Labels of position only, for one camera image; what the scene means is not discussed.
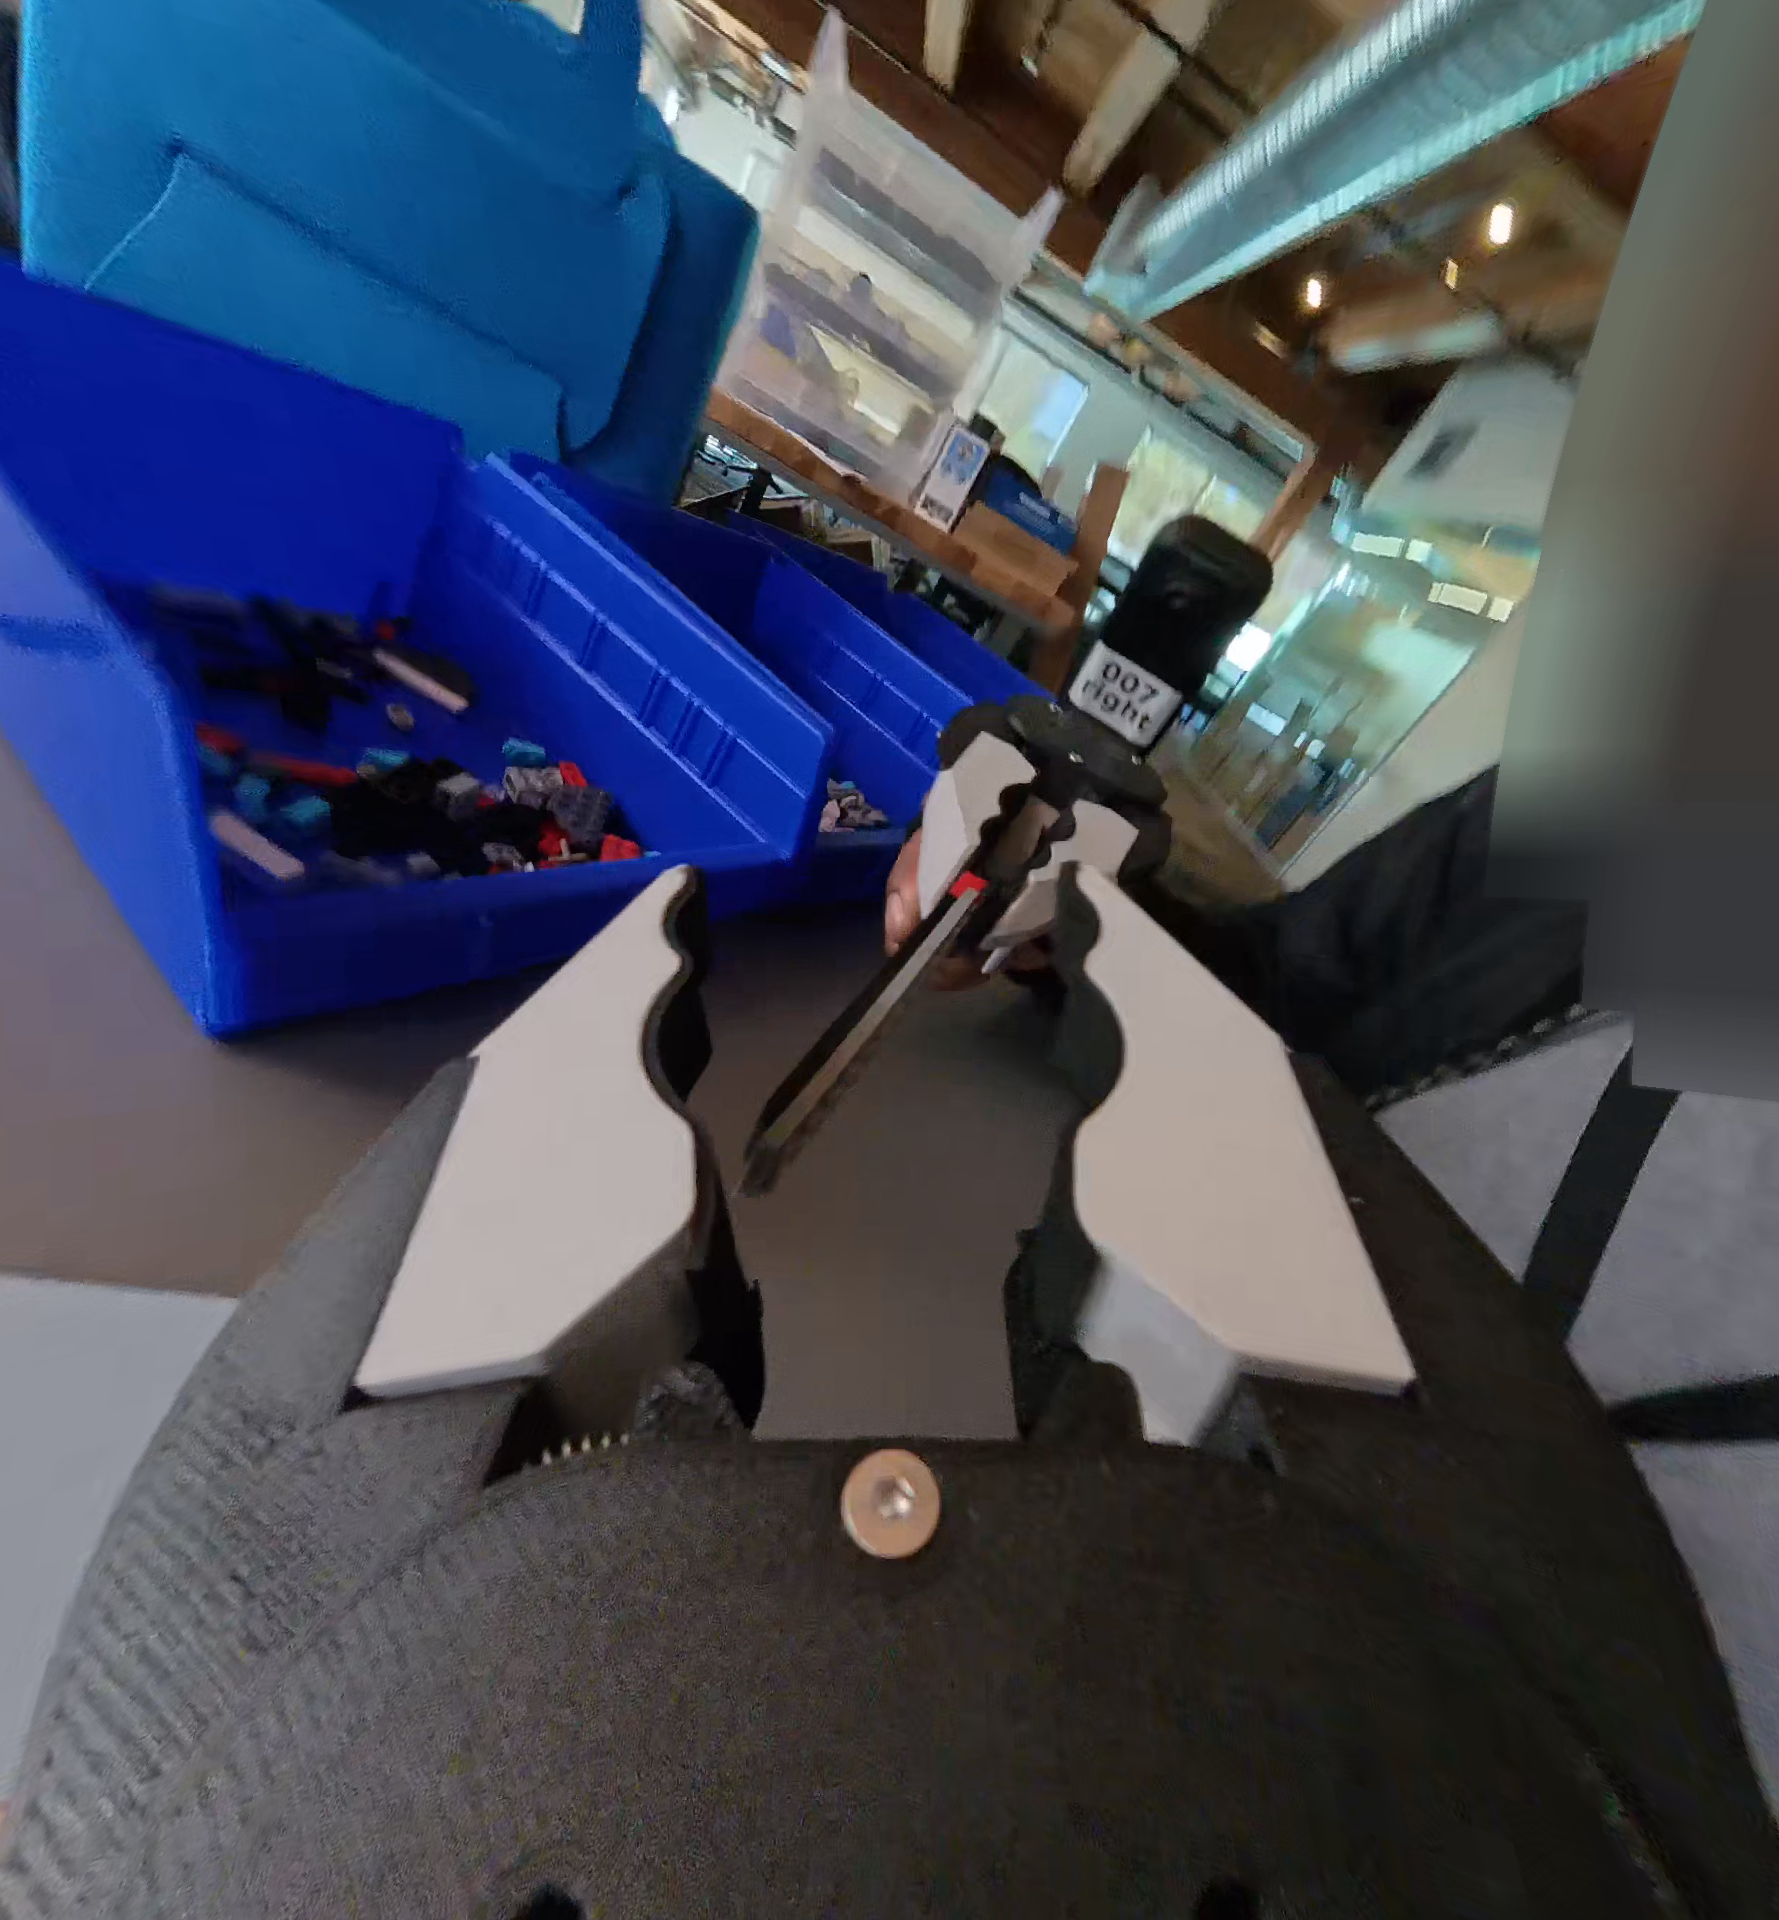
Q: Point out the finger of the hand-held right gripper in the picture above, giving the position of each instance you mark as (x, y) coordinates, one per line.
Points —
(1047, 877)
(973, 804)

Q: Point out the pile of mixed toy bricks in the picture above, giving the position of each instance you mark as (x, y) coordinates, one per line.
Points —
(454, 811)

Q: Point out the wooden workbench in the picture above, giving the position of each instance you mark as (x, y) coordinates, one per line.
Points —
(1009, 563)

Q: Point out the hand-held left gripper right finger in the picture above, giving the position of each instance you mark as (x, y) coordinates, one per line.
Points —
(1220, 1172)

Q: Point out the small white blue box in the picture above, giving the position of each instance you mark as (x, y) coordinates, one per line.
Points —
(953, 478)

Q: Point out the small heap of toy bricks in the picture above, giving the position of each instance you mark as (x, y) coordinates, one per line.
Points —
(853, 809)

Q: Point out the teal felt chair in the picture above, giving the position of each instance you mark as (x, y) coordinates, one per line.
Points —
(381, 225)

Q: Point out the blue cardboard box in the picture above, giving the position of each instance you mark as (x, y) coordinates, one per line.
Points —
(1037, 510)

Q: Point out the blue plastic storage bin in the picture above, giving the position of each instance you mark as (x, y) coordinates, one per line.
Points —
(79, 450)
(709, 647)
(906, 630)

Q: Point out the person's right forearm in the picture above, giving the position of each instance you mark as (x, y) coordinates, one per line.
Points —
(1353, 962)

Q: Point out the grey desk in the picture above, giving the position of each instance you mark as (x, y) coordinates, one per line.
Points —
(154, 1172)

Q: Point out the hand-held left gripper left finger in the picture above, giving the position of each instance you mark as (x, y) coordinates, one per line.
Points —
(529, 1185)

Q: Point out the clear plastic drawer unit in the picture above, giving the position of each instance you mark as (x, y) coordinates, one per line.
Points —
(875, 271)

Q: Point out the long dark grey brick plate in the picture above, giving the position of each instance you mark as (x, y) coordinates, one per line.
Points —
(860, 1052)

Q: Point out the person's right hand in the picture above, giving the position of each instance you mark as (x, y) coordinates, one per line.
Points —
(906, 915)

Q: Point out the silver ventilation duct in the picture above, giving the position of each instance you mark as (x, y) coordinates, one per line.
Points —
(1353, 121)

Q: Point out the person's grey sweatshirt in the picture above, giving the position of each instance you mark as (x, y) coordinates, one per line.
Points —
(1729, 1651)

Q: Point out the brick instruction booklet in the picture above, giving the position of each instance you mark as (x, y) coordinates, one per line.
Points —
(49, 1499)

